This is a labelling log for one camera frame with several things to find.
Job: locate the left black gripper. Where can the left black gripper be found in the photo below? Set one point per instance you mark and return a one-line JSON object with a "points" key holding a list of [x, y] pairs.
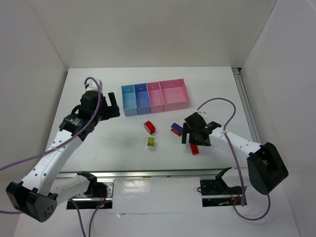
{"points": [[107, 110]]}

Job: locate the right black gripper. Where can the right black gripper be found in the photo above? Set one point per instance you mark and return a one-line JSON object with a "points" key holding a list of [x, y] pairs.
{"points": [[189, 132]]}

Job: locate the red lego brick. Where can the red lego brick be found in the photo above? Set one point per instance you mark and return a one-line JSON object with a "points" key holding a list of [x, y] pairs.
{"points": [[194, 149]]}

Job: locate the red white lego piece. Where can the red white lego piece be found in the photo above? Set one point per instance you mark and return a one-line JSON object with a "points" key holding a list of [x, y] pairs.
{"points": [[150, 128]]}

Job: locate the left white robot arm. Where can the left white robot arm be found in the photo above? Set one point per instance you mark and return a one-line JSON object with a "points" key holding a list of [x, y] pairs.
{"points": [[36, 195]]}

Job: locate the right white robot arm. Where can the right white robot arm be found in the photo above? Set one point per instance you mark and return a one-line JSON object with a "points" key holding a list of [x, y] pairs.
{"points": [[265, 168]]}

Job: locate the blue lego brick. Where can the blue lego brick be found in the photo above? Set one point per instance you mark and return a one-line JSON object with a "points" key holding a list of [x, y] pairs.
{"points": [[177, 127]]}

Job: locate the red lego under blue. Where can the red lego under blue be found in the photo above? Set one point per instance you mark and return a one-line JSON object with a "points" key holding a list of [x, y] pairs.
{"points": [[176, 132]]}

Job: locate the light blue bin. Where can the light blue bin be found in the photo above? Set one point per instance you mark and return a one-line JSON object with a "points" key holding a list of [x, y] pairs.
{"points": [[129, 100]]}

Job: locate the dark blue bin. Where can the dark blue bin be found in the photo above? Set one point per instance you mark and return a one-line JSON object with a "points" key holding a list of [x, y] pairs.
{"points": [[142, 99]]}

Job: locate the large pink bin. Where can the large pink bin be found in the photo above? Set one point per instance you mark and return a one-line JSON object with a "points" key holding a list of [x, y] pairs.
{"points": [[174, 94]]}

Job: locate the yellow green lego block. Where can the yellow green lego block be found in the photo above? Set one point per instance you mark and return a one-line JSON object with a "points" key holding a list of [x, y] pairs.
{"points": [[151, 143]]}

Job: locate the small pink bin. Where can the small pink bin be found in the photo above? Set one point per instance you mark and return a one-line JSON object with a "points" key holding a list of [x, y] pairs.
{"points": [[155, 97]]}

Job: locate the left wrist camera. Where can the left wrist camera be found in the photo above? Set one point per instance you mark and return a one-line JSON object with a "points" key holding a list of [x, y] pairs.
{"points": [[93, 85]]}

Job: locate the aluminium front rail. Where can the aluminium front rail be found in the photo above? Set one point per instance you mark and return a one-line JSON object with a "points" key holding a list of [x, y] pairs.
{"points": [[156, 173]]}

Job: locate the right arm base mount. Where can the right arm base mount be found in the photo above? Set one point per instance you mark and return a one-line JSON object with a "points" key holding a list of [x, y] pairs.
{"points": [[214, 194]]}

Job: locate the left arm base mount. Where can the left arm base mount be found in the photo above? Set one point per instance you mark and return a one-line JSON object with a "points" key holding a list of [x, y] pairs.
{"points": [[103, 196]]}

